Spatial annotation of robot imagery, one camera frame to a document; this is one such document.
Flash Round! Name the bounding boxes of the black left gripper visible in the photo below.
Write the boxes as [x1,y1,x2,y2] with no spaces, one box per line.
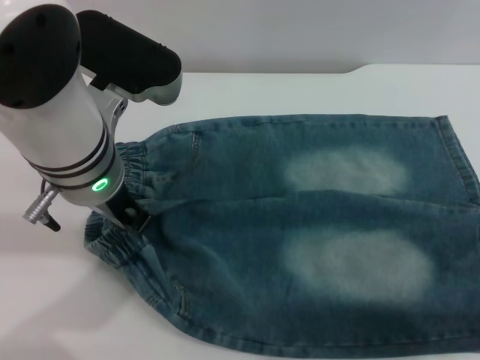
[104,188,152,235]

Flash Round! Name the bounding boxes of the blue denim shorts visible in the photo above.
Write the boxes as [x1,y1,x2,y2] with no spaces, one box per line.
[84,114,480,360]

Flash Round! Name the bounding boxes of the silver left arm cable connector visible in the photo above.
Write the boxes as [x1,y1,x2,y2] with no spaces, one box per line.
[22,178,61,233]

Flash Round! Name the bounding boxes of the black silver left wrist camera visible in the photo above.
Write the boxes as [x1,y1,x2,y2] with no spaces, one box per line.
[76,9,184,107]

